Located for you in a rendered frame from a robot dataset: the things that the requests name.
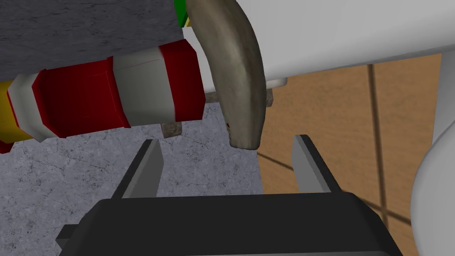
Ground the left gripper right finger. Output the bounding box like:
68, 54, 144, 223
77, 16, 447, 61
291, 134, 343, 195

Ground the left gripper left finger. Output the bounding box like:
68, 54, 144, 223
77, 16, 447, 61
111, 139, 164, 200

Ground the red white yellow bottle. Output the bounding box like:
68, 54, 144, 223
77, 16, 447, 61
0, 39, 207, 154

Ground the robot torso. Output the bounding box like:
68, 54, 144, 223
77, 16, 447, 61
410, 49, 455, 256

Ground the green and yellow box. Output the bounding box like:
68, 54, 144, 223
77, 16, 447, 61
173, 0, 192, 29

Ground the grey-brown curved handle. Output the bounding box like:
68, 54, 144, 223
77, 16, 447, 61
184, 0, 274, 151

